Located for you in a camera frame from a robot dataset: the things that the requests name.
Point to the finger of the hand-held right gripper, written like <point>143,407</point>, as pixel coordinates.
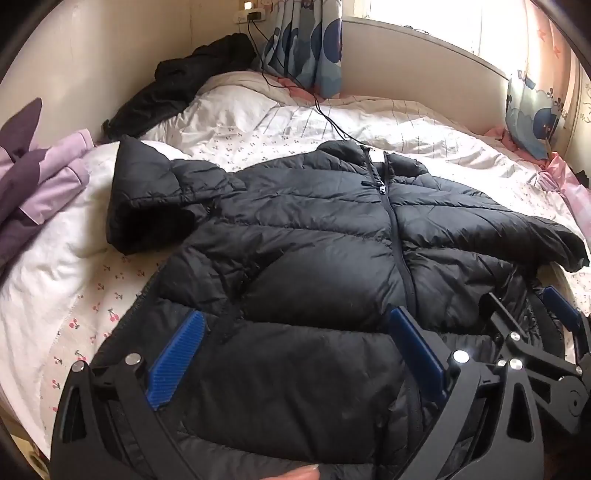
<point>561,305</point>
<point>501,316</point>

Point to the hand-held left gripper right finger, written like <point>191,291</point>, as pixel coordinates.
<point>418,350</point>

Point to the cherry print bedsheet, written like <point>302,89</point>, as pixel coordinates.
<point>92,314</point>

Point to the pink cloth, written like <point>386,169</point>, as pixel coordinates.
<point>577,194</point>

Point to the black coat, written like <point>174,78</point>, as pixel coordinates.
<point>184,78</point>

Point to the bright window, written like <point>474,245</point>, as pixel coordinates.
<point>415,14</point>

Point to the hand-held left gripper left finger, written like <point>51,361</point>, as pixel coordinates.
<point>178,360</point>

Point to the person's left hand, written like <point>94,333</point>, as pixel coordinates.
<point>302,474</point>

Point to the white wall socket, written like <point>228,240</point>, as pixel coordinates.
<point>241,18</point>

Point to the white striped quilt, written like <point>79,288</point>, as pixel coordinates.
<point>258,115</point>

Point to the blue cartoon patterned curtain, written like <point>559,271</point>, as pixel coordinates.
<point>304,41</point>
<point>531,115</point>

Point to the purple jacket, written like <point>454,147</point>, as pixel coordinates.
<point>41,184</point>

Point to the black charger plug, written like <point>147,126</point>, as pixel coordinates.
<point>255,16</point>

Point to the black puffer jacket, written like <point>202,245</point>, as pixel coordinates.
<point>300,258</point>

